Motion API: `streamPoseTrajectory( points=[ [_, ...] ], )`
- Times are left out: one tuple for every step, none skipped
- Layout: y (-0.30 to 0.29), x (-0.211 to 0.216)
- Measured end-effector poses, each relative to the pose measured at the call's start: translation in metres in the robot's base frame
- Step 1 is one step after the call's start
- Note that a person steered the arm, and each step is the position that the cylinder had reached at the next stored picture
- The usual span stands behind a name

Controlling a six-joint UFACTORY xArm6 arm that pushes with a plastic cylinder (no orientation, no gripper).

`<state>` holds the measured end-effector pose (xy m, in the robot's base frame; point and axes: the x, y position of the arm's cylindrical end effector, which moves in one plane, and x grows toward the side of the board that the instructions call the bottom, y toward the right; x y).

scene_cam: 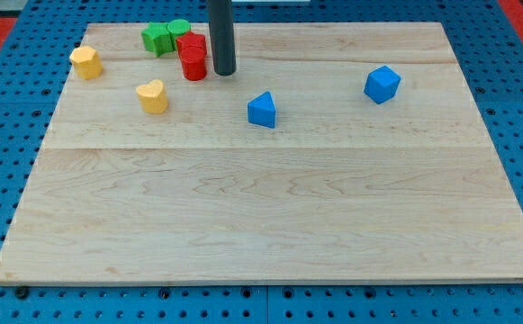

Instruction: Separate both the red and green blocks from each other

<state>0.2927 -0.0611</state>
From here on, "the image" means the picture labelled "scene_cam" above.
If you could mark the yellow heart block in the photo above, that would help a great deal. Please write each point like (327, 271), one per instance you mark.
(153, 97)

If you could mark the green cylinder block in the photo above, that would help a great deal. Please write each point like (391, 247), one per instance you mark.
(176, 29)

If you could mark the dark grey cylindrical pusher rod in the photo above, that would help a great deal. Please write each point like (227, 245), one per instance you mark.
(222, 36)

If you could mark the blue triangular prism block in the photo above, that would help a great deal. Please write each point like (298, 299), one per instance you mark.
(262, 111)

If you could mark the light wooden board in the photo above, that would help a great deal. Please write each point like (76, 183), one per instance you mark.
(341, 191)

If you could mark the blue cube block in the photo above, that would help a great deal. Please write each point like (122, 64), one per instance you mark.
(381, 84)

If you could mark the green star block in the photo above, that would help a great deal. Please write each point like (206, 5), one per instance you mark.
(157, 38)

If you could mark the red block behind cylinder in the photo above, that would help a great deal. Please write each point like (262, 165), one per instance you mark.
(191, 40)

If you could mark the yellow hexagon block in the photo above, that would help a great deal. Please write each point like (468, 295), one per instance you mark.
(86, 62)

